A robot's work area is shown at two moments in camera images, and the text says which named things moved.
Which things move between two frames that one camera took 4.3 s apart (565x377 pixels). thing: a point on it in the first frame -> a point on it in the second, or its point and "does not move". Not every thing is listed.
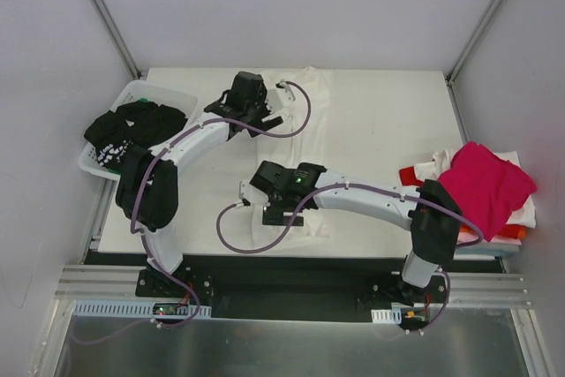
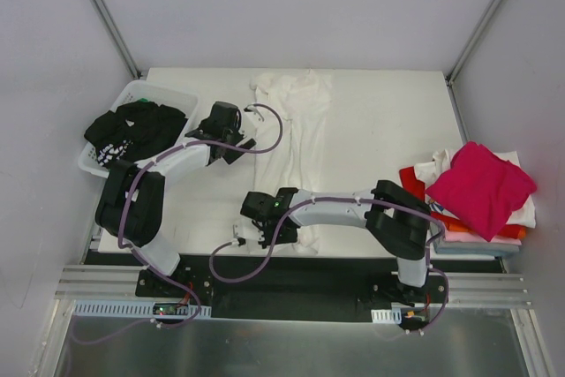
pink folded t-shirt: [464, 237] does not move
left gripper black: [263, 116] -> [236, 150]
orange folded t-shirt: [508, 230] does not move
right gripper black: [281, 214] -> [274, 231]
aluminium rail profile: [120, 282] does not move
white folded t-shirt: [524, 216] does not move
